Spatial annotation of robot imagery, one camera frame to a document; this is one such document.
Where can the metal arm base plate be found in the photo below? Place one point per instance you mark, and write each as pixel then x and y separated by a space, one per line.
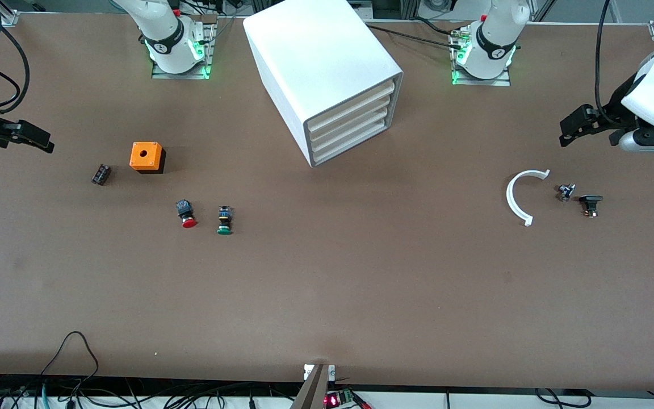
pixel 500 82
pixel 159 74

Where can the white curved plastic arc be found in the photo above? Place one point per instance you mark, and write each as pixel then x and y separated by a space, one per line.
pixel 511 201

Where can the green mushroom push button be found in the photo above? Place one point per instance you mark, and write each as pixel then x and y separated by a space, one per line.
pixel 225 221

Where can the circuit board with red light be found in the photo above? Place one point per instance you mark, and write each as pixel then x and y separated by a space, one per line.
pixel 334 400

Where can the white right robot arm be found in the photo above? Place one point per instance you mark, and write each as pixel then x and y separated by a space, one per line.
pixel 162 28

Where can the white mounting bracket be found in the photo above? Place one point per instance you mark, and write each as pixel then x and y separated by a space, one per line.
pixel 307 372

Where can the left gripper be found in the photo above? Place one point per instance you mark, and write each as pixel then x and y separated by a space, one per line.
pixel 614 113

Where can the grey angled post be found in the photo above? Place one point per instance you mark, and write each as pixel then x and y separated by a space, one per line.
pixel 313 393

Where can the orange box with hole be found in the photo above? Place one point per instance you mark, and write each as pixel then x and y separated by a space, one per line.
pixel 145 154

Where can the small black terminal block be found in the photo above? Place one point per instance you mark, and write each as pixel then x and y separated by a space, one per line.
pixel 101 174

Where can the small black blue switch part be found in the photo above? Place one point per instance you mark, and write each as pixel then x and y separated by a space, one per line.
pixel 565 192

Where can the red mushroom push button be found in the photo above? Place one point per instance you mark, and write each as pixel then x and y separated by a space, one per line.
pixel 186 215

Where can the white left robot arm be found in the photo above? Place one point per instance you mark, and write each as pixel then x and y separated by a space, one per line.
pixel 494 40

